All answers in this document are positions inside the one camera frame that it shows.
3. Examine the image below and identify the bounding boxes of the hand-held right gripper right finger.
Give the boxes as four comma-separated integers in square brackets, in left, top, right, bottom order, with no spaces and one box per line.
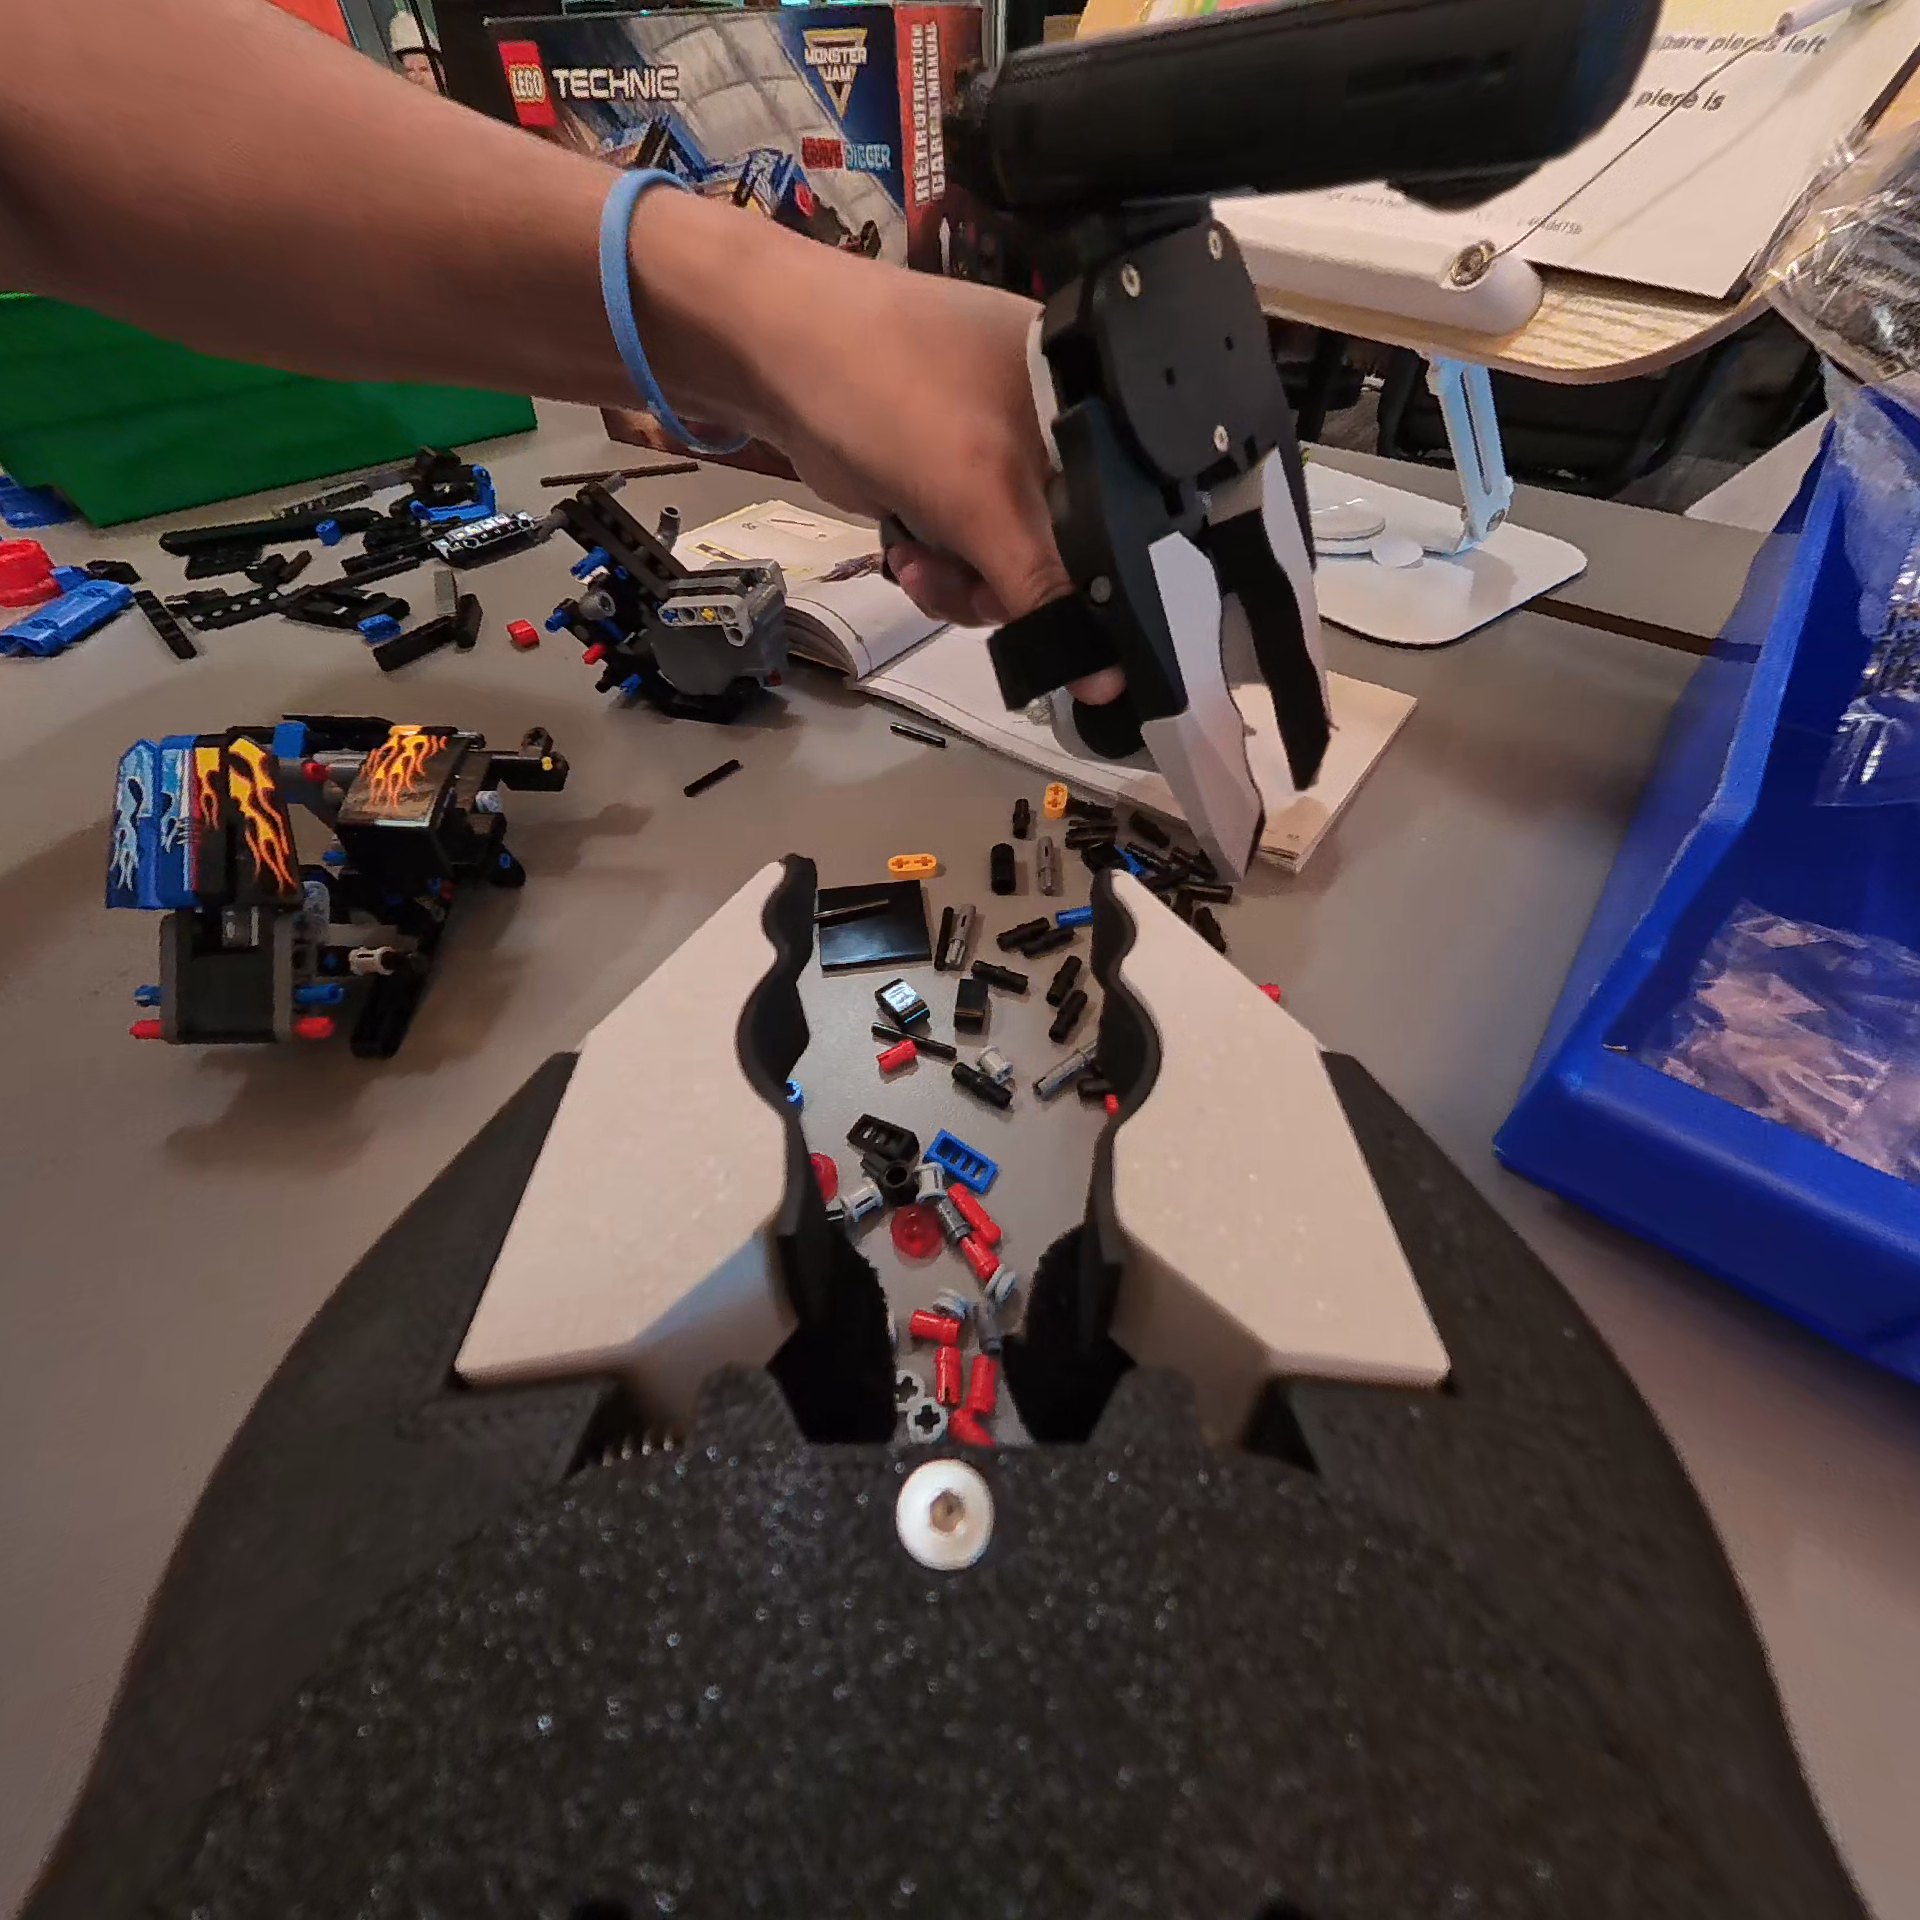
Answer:
[1001,866,1454,1444]

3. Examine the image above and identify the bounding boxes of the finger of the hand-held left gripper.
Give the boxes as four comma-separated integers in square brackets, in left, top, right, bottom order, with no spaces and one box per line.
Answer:
[1207,443,1340,794]
[1146,520,1273,887]

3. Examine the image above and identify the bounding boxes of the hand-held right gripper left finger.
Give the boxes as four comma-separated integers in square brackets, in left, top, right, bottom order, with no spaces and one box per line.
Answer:
[454,856,895,1444]

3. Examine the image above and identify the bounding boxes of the pile of small lego pins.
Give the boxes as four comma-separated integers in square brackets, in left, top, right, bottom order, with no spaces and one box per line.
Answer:
[794,779,1285,1449]

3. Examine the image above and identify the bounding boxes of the flame-printed lego truck body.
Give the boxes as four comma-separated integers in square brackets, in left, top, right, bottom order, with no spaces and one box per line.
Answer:
[102,713,576,1064]

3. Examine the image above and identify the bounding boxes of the person's left forearm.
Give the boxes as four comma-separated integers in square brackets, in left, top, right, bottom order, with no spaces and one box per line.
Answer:
[0,0,751,452]

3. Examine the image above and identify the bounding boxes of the lego instruction booklet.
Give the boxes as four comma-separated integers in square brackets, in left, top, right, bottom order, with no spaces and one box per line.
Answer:
[673,499,1418,876]

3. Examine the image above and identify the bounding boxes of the black flat lego panel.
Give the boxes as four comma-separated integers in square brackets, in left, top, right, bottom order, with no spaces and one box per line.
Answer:
[813,881,934,972]

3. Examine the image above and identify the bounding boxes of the grey lego chassis assembly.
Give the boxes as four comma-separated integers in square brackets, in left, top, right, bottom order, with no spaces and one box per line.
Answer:
[536,478,792,724]

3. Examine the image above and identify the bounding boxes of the lego set box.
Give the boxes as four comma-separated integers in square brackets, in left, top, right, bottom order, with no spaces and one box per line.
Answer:
[485,0,993,274]

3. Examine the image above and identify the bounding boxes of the pile of black lego beams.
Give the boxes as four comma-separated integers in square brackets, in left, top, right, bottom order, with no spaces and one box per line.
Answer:
[82,448,543,673]

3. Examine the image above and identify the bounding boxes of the blue lego panel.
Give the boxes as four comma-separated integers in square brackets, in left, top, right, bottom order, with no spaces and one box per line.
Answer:
[0,576,136,662]

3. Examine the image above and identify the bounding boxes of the person's left hand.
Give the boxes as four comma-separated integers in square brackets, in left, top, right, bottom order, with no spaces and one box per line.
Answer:
[696,257,1129,711]

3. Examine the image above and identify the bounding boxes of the white tablet stand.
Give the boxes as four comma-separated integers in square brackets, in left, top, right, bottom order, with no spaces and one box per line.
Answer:
[1303,352,1593,650]

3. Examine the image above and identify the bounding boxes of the blue plastic bin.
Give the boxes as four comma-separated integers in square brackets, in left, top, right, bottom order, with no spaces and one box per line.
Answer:
[1496,386,1920,1386]

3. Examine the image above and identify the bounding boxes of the wooden board with paper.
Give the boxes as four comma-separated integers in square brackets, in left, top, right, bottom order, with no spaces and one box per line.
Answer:
[1210,0,1920,386]

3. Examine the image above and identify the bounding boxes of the blue wristband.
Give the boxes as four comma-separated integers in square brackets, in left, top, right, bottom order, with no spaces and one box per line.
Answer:
[598,167,751,458]

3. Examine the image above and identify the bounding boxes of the clear plastic bag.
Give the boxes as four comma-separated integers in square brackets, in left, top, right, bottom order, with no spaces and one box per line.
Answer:
[1766,120,1920,842]

